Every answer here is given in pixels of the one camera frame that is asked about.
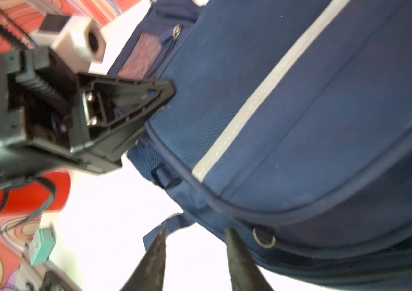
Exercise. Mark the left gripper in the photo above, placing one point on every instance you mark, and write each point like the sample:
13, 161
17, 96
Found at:
52, 118

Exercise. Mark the green box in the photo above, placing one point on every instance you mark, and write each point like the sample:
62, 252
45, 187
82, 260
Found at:
41, 246

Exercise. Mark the navy blue backpack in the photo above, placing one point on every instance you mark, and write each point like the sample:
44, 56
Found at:
292, 125

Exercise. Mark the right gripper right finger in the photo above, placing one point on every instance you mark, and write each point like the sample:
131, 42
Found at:
244, 273

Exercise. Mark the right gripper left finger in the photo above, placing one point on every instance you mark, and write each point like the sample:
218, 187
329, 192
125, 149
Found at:
149, 274

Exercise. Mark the red cup with markers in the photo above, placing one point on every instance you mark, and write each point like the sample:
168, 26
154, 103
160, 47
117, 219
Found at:
26, 200

